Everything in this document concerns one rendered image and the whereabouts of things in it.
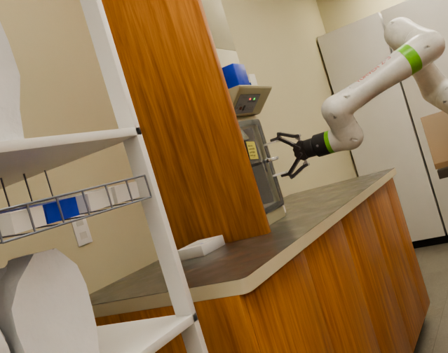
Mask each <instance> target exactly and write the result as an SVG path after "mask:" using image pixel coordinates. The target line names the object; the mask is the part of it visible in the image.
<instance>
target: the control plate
mask: <svg viewBox="0 0 448 353"><path fill-rule="evenodd" d="M259 96H260V94H250V95H240V97H239V99H238V101H237V104H236V106H235V109H234V110H235V113H236V114H238V113H252V112H253V110H254V108H255V106H256V103H257V101H258V99H259ZM250 98H251V99H250ZM254 98H255V99H254ZM249 99H250V100H249ZM244 105H246V107H245V109H244V111H242V110H243V107H244ZM247 106H248V108H247ZM252 106H253V108H252ZM237 107H238V109H237ZM240 107H242V109H241V110H240ZM249 107H251V108H249ZM236 109H237V110H236Z"/></svg>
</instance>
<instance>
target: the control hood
mask: <svg viewBox="0 0 448 353"><path fill-rule="evenodd" d="M271 89H272V85H237V86H235V87H232V88H229V94H230V96H231V101H232V103H233V107H234V108H235V106H236V104H237V101H238V99H239V97H240V95H250V94H260V96H259V99H258V101H257V103H256V106H255V108H254V110H253V112H252V113H238V114H236V117H241V116H253V115H257V114H260V113H261V111H262V109H263V107H264V104H265V102H266V100H267V98H268V95H269V93H270V91H271Z"/></svg>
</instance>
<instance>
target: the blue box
mask: <svg viewBox="0 0 448 353"><path fill-rule="evenodd" d="M222 71H223V73H224V77H225V80H226V84H227V87H228V89H229V88H232V87H235V86H237V85H250V82H249V80H248V77H247V73H246V70H245V66H244V64H234V63H232V64H229V65H227V66H225V67H222Z"/></svg>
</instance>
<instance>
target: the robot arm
mask: <svg viewBox="0 0 448 353"><path fill-rule="evenodd" d="M384 38H385V41H386V43H387V44H388V45H389V46H390V47H391V48H392V49H393V50H394V51H393V52H392V53H391V54H390V55H389V56H388V57H387V58H386V59H385V60H384V61H382V62H381V63H380V64H378V65H377V66H376V67H375V68H373V69H372V70H371V71H370V72H368V73H367V74H365V75H364V76H363V77H361V78H360V79H358V80H357V81H356V82H354V83H352V84H351V85H349V86H348V87H347V88H344V89H343V90H341V91H339V92H337V93H336V94H334V95H332V96H330V97H328V98H327V99H326V100H325V101H324V102H323V104H322V107H321V113H322V115H323V118H324V119H325V121H326V122H327V124H328V125H329V127H330V130H328V131H325V132H321V133H319V134H315V135H313V136H312V138H310V139H306V140H303V141H302V140H301V137H300V136H301V135H300V134H289V133H284V132H277V137H276V138H273V139H270V141H271V142H269V143H267V144H263V146H267V145H269V144H273V143H276V142H278V141H281V142H283V143H285V144H288V145H290V146H291V147H293V151H294V156H295V157H296V160H295V162H294V163H293V165H292V166H291V168H290V170H288V171H286V172H281V173H278V174H274V175H272V177H276V176H278V175H281V177H286V176H289V177H290V178H291V179H293V178H295V177H296V175H298V173H300V172H301V171H302V170H303V169H304V168H305V167H307V166H309V165H310V163H308V161H307V159H308V158H311V157H314V156H318V157H321V156H324V155H329V154H331V153H336V152H339V151H350V150H353V149H356V148H357V147H359V146H360V145H361V143H362V141H363V137H364V134H363V131H362V129H361V127H360V126H359V124H358V122H357V120H356V119H355V117H354V115H353V114H354V112H356V111H357V110H358V109H359V108H361V107H362V106H364V105H365V104H366V103H368V102H369V101H370V100H372V99H374V98H375V97H376V96H378V95H380V94H381V93H382V92H384V91H386V90H387V89H389V88H391V87H393V86H394V85H396V84H398V83H399V82H401V81H403V80H405V79H407V78H409V77H410V76H411V75H412V76H413V77H414V80H415V81H416V84H417V85H418V87H419V90H420V92H421V95H422V97H423V98H424V99H425V100H426V101H427V102H428V103H430V104H432V105H433V106H435V107H437V108H438V109H440V110H442V111H444V112H445V113H447V114H448V78H446V77H445V76H444V75H443V74H442V72H441V71H440V70H439V69H438V68H437V67H436V65H435V64H434V61H436V60H437V59H438V58H439V57H440V56H441V55H442V54H443V52H444V49H445V40H444V37H443V36H442V35H441V33H439V32H437V31H435V30H432V29H428V28H425V27H422V26H420V25H418V24H416V23H415V22H412V21H411V20H410V19H408V18H404V17H400V18H395V19H393V20H391V21H390V22H389V23H388V24H387V25H386V28H385V30H384ZM281 136H284V137H291V138H295V139H297V140H298V142H297V143H294V142H291V141H289V140H287V139H285V138H282V137H281ZM300 160H304V163H303V165H302V166H301V167H300V168H299V169H298V170H297V171H296V172H295V173H294V174H292V173H293V171H294V169H295V168H296V166H297V165H298V163H299V161H300Z"/></svg>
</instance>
